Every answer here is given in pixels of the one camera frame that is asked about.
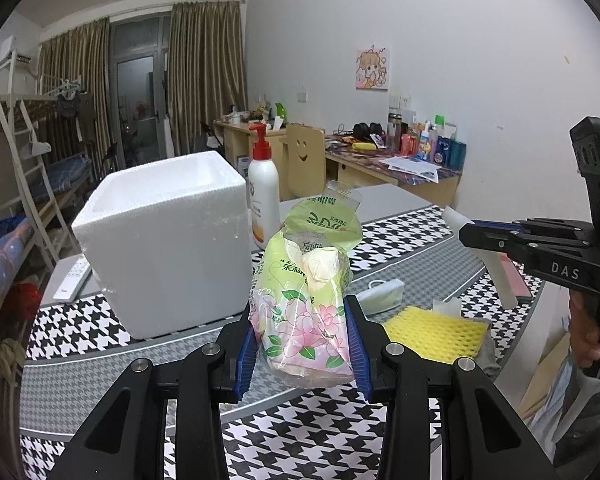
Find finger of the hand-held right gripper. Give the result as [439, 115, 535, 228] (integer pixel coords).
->
[458, 224, 531, 263]
[472, 217, 597, 242]

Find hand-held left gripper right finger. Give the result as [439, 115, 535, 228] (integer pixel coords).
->
[345, 296, 556, 480]

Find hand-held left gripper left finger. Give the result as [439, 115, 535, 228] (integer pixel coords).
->
[45, 310, 258, 480]

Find floral tissue pack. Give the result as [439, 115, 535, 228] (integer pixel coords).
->
[247, 180, 365, 390]

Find white foam box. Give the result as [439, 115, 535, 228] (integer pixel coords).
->
[71, 151, 248, 341]

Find person's right hand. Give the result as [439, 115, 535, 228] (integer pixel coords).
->
[569, 292, 600, 371]

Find pink flat block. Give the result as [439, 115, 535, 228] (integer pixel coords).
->
[500, 255, 533, 301]

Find yellow mesh sponge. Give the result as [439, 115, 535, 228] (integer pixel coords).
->
[382, 306, 490, 366]

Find white papers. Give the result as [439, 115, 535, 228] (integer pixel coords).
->
[380, 155, 441, 183]

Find group of toiletry bottles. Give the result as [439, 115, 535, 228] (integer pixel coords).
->
[387, 110, 468, 168]

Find grey cloth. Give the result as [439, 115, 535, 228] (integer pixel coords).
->
[472, 317, 503, 378]

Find long wooden desk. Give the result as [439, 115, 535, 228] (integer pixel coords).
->
[325, 135, 463, 208]

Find black bag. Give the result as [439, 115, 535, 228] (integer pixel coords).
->
[352, 122, 387, 142]

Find white lotion pump bottle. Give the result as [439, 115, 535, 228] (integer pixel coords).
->
[246, 123, 281, 250]

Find houndstooth tablecloth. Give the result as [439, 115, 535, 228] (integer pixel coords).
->
[17, 205, 546, 480]

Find white remote control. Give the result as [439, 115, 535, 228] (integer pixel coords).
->
[47, 259, 93, 303]

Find wooden smiley chair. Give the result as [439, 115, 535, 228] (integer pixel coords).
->
[285, 122, 327, 200]

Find person's grey clothing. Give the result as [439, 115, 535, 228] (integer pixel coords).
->
[550, 360, 600, 467]

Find small wooden desk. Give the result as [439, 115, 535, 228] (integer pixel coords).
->
[214, 119, 288, 161]

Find red cloth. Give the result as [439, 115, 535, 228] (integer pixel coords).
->
[14, 282, 42, 322]

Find blue orange quilt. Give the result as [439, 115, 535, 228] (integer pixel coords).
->
[0, 215, 33, 346]

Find white bed ladder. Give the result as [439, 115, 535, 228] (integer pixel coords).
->
[0, 100, 61, 261]

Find brown curtain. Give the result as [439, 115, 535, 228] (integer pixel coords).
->
[39, 17, 112, 181]
[167, 1, 248, 157]

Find glass balcony door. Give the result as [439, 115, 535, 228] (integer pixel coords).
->
[109, 15, 173, 166]

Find hanging dark clothes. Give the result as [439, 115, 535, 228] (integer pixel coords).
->
[55, 91, 96, 145]

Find white air conditioner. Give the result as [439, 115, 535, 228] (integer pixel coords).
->
[0, 35, 33, 65]

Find cartoon wall poster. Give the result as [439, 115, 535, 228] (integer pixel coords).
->
[355, 47, 392, 91]

